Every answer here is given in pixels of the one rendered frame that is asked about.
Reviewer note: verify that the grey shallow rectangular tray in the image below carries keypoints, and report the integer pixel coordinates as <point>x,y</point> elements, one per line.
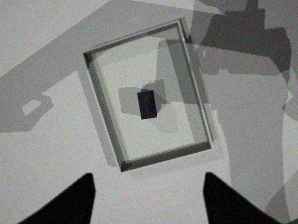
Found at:
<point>155,59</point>

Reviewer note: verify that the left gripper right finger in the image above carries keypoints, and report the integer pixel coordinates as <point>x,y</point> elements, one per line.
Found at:
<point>222,203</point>

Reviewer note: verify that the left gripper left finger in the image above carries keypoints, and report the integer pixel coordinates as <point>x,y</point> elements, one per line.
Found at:
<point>75,202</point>

